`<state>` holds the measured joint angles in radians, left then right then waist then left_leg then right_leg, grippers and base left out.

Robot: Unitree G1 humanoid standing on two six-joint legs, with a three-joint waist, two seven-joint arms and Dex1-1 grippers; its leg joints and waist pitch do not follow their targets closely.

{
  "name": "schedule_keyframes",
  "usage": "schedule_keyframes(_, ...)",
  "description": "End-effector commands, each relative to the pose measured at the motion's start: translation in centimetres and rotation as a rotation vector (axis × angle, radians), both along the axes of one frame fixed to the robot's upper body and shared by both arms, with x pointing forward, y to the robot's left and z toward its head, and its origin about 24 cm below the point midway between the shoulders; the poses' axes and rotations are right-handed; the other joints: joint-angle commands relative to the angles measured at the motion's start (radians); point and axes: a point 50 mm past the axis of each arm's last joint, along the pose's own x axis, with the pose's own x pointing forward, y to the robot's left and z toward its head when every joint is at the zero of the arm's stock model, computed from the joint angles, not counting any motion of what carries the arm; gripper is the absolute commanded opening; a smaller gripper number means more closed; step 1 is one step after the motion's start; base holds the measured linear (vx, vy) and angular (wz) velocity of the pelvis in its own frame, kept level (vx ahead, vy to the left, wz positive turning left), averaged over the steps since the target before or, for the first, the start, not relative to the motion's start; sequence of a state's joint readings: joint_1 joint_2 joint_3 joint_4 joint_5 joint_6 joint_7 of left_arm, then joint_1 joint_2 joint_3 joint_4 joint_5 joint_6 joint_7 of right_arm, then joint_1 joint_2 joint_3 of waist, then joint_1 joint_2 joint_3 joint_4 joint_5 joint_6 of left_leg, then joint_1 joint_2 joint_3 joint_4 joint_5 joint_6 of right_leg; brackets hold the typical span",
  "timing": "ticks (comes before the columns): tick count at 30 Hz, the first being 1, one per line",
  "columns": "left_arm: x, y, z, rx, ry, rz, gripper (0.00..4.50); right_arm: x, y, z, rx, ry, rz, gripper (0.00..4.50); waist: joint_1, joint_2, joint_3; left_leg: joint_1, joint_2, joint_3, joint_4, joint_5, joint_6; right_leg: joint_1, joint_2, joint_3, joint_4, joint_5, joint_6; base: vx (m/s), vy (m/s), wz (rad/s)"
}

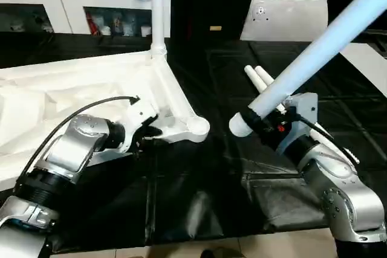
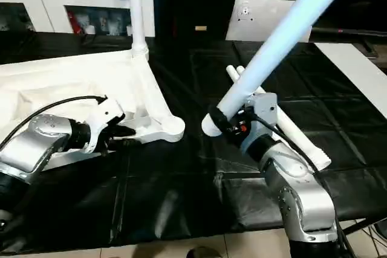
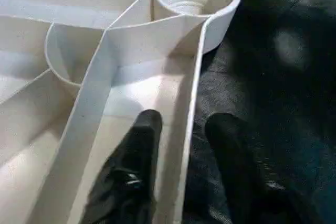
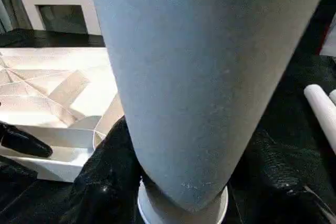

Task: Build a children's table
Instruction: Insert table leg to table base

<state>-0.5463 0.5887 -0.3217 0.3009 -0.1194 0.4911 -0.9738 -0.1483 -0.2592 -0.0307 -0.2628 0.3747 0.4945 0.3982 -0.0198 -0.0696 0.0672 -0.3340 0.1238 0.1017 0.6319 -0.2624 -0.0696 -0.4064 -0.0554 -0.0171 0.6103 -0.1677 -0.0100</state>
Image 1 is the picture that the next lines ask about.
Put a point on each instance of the white plastic table top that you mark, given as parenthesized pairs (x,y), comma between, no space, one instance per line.
(60,95)

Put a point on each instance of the white plastic table leg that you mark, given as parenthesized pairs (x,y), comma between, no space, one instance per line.
(266,77)
(158,10)
(314,46)
(254,77)

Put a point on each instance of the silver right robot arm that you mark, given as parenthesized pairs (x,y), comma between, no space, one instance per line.
(338,185)

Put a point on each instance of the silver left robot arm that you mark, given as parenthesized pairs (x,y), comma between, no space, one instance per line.
(66,155)

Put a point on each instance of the black work mat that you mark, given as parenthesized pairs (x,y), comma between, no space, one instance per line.
(205,197)

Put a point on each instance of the small white jar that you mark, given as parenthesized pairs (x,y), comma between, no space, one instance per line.
(146,31)

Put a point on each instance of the small brown block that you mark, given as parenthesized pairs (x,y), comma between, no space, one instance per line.
(216,28)

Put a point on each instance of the white plastic bag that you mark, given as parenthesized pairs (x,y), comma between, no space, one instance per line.
(284,19)

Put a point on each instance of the flat white board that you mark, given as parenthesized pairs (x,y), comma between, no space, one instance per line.
(369,64)

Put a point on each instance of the white cabinet with glass doors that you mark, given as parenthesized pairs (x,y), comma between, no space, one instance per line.
(48,1)

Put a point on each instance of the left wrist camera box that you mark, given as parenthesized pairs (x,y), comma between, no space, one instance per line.
(139,116)

